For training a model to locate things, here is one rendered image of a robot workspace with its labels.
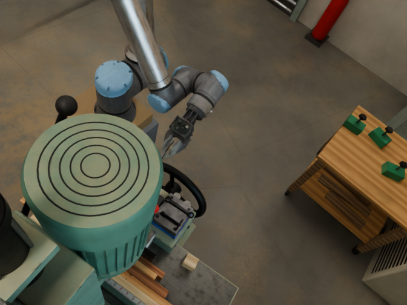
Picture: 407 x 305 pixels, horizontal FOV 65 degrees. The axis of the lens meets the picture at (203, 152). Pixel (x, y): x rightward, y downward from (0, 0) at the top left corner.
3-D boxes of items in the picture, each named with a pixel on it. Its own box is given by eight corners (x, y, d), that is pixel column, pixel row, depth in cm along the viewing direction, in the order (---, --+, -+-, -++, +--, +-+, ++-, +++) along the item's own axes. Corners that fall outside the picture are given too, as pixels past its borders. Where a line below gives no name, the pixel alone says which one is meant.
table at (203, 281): (247, 265, 107) (254, 261, 102) (198, 358, 90) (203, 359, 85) (103, 163, 113) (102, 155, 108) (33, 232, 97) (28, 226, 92)
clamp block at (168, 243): (192, 223, 107) (198, 213, 99) (169, 256, 99) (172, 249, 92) (156, 197, 108) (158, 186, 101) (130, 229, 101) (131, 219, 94)
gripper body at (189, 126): (166, 127, 111) (186, 100, 114) (168, 134, 120) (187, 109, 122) (185, 139, 111) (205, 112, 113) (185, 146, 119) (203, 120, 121)
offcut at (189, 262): (196, 262, 98) (199, 259, 94) (192, 272, 96) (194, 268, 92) (185, 256, 98) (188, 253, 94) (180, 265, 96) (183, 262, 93)
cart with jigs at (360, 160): (386, 203, 239) (464, 162, 185) (356, 260, 210) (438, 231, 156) (315, 146, 252) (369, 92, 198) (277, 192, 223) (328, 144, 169)
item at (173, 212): (192, 213, 99) (196, 206, 94) (172, 242, 93) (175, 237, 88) (158, 189, 100) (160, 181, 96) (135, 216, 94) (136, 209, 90)
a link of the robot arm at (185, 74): (165, 74, 124) (188, 83, 117) (185, 59, 129) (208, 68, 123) (169, 94, 130) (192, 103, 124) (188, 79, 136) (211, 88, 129)
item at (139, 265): (155, 278, 93) (157, 275, 88) (152, 282, 92) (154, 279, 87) (95, 233, 95) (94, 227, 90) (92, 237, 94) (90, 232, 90)
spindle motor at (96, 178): (163, 226, 71) (189, 157, 45) (109, 298, 61) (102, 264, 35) (100, 180, 73) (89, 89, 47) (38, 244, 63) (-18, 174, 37)
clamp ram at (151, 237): (165, 245, 97) (169, 236, 90) (149, 265, 93) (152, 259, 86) (141, 227, 98) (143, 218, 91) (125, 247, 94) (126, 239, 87)
